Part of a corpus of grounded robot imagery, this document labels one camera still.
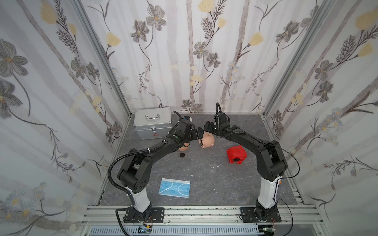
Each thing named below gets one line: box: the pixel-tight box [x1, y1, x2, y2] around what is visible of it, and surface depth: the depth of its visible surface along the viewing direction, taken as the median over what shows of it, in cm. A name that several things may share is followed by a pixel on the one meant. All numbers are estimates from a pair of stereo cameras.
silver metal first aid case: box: [133, 107, 173, 141], surface depth 98 cm
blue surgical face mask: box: [158, 177, 191, 199], surface depth 86 cm
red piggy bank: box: [226, 144, 248, 165], surface depth 91 cm
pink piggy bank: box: [198, 131, 215, 149], surface depth 98 cm
